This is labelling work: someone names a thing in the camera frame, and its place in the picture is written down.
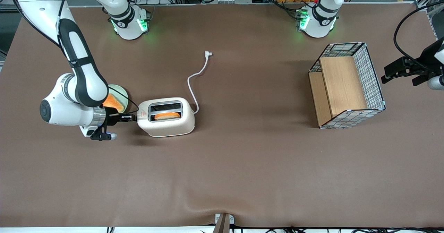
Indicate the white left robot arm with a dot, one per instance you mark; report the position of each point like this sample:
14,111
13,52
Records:
319,21

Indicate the wooden stepped shelf insert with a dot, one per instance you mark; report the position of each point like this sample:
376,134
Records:
343,84

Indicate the metal table edge bracket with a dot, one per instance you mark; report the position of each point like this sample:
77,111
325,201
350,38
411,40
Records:
224,222

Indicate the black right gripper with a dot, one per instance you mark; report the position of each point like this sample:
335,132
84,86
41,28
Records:
111,117

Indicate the white two-slot toaster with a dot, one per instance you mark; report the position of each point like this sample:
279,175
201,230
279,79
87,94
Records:
166,127

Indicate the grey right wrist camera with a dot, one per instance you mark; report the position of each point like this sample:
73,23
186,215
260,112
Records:
104,136

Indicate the toast slice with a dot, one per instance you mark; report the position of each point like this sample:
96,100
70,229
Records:
167,116

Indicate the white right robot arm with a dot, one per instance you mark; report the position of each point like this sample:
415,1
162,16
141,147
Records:
83,84

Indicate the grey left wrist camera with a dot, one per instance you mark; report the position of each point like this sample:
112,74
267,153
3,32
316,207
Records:
436,83

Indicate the brown table cover mat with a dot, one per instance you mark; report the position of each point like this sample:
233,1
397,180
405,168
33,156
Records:
242,174

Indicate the triangular golden pastry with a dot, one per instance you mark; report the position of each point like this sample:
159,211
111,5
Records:
114,102

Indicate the pale green round plate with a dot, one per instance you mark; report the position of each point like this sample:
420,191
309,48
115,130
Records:
121,91

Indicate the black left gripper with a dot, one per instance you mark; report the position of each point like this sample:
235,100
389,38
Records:
425,57

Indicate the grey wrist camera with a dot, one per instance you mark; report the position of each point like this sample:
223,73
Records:
436,83
104,136

